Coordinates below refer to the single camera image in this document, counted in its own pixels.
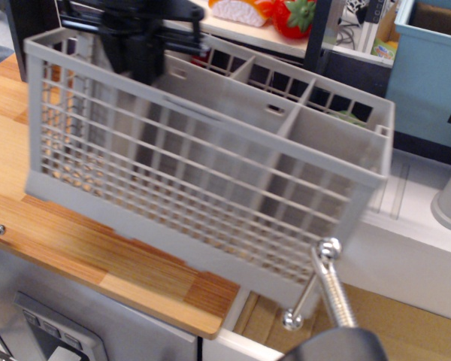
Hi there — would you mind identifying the grey plastic drying rack basket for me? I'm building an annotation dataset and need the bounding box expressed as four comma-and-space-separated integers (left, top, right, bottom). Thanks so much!
25, 28, 395, 306

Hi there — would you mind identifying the black clamp base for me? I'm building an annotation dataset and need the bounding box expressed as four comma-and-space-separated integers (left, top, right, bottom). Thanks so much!
280, 327, 389, 361

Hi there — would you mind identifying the colourful cardboard box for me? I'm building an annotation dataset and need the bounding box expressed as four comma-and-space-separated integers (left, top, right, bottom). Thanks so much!
371, 3, 400, 60

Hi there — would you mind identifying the red toy strawberry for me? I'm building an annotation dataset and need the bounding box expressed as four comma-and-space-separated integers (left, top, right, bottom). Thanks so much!
271, 0, 316, 39

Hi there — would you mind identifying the grey control panel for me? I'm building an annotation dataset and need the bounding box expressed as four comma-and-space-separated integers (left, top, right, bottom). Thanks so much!
14, 292, 108, 360

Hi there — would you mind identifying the toy salmon sushi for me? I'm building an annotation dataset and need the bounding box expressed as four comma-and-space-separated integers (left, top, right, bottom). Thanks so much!
207, 0, 274, 27

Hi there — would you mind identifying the light blue bin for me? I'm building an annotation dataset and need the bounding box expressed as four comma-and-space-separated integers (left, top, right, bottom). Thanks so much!
386, 1, 451, 151

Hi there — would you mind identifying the green toy cabbage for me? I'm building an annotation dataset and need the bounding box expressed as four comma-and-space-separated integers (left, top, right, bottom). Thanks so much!
332, 111, 366, 127

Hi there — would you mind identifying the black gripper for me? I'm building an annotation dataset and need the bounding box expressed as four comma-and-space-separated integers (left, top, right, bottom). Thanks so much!
58, 1, 208, 85

